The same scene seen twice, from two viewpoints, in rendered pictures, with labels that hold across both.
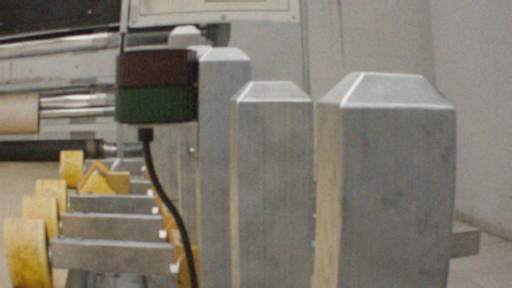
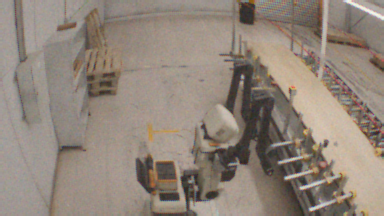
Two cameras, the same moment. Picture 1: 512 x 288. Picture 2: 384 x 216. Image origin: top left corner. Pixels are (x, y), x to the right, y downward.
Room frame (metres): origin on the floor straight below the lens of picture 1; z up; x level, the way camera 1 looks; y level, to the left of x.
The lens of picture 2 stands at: (2.48, -1.14, 2.48)
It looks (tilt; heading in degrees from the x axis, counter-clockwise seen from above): 31 degrees down; 177
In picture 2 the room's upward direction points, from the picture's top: 2 degrees clockwise
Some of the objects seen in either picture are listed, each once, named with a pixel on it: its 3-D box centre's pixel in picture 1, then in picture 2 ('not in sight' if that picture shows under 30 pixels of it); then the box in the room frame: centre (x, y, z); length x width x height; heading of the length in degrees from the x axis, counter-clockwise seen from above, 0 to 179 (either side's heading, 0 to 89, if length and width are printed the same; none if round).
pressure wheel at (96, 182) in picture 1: (94, 197); not in sight; (1.82, 0.27, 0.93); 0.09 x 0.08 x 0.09; 97
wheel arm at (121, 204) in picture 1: (211, 205); not in sight; (1.59, 0.06, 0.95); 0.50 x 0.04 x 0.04; 97
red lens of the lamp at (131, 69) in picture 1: (155, 68); not in sight; (0.80, 0.07, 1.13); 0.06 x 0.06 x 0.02
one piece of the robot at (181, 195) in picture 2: not in sight; (170, 198); (0.76, -1.19, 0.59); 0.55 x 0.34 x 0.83; 5
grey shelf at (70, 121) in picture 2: not in sight; (68, 83); (-0.92, -2.60, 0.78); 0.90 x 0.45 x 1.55; 7
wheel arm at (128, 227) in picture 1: (228, 228); (333, 201); (1.35, 0.03, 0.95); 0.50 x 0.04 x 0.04; 97
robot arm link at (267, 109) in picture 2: not in sight; (265, 126); (0.93, -0.62, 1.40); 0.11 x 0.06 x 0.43; 5
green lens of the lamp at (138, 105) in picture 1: (154, 104); not in sight; (0.80, 0.07, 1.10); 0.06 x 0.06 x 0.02
